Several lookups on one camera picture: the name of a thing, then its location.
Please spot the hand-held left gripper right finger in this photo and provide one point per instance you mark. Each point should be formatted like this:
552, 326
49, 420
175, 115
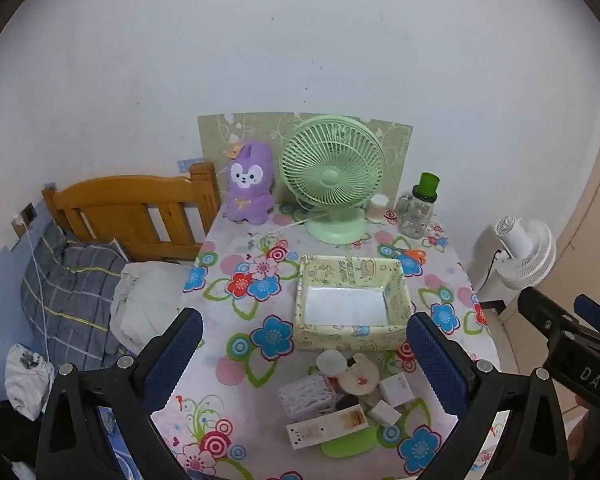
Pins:
437, 365

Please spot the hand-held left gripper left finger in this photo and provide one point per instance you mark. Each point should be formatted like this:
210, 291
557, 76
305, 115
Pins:
175, 355

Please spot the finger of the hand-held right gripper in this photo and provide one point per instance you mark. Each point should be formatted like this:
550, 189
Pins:
592, 310
540, 310

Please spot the large white charger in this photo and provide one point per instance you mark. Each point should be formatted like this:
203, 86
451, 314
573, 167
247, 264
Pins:
395, 390

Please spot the small white charger cube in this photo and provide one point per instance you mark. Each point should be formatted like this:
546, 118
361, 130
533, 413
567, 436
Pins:
382, 414

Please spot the beige round compact case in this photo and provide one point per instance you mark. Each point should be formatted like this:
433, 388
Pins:
360, 377

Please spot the yellow cartoon-print storage box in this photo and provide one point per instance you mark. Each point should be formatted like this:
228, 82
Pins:
350, 335

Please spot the small black object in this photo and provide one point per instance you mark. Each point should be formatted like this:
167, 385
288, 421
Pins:
347, 402

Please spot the white round jar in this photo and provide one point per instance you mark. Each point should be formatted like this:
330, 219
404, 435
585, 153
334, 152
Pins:
330, 362

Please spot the green rounded case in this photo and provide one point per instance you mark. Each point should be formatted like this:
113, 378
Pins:
350, 445

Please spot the long white box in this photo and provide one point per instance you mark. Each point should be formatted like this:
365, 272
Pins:
325, 427

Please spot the white standing fan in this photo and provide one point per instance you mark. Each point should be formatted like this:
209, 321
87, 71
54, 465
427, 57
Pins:
520, 255

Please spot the white pillow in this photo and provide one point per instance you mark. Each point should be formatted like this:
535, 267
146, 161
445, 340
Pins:
150, 290

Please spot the floral tablecloth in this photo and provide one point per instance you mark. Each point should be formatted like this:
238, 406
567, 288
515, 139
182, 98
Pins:
240, 300

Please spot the blue printed sheet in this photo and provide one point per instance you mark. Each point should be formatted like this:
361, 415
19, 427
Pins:
111, 425

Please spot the grey plaid quilt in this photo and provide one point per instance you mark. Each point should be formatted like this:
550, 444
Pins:
70, 300

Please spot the glass jar with green lid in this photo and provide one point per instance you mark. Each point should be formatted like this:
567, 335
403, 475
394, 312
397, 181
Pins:
417, 215

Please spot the white printed cloth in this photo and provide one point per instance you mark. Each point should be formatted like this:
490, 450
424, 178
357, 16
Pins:
22, 385

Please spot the wooden bed headboard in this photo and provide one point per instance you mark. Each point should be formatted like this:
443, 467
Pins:
115, 200

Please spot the clear cotton swab container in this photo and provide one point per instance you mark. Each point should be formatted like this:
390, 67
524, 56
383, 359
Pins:
378, 207

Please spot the purple plush rabbit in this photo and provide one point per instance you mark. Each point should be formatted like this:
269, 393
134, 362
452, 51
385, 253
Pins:
250, 200

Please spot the black cloth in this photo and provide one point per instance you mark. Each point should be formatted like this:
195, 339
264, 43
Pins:
5, 435

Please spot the green desk fan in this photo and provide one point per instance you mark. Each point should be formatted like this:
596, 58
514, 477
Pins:
330, 177

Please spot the blue wall sticker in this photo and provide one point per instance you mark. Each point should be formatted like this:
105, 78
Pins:
190, 164

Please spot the wall socket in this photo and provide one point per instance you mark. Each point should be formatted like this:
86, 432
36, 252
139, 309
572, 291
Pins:
29, 213

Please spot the green patterned wall sheet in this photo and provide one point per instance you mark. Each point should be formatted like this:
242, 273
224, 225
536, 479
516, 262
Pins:
215, 135

